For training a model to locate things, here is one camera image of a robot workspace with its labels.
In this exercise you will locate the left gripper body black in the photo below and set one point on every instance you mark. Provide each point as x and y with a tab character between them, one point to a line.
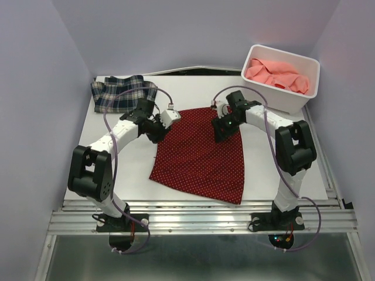
156	130

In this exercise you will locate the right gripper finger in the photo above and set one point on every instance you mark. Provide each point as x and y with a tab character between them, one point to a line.
228	133
218	133

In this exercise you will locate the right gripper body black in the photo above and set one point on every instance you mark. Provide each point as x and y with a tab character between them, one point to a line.
231	121

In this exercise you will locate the red polka dot skirt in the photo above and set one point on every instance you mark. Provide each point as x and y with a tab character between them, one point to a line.
191	161

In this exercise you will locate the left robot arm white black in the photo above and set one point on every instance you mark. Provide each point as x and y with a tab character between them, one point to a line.
91	171

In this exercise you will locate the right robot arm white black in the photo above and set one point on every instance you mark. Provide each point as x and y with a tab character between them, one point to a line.
291	144

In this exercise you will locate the plaid folded skirt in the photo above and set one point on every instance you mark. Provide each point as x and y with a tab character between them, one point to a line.
125	93

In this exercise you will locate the white plastic bin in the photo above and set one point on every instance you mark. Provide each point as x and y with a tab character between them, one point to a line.
277	98

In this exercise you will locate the pink skirt in bin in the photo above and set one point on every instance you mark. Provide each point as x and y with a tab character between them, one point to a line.
277	74

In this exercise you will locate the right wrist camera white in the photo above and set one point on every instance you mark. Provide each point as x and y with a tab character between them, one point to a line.
221	108

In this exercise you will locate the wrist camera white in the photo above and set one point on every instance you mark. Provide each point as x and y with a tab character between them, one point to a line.
168	117
221	108

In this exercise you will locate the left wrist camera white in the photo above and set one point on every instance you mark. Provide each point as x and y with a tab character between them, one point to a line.
168	117

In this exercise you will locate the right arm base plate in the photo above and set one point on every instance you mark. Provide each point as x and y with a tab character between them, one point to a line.
275	223

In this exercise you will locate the aluminium rail frame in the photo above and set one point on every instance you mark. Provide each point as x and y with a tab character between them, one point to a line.
195	238

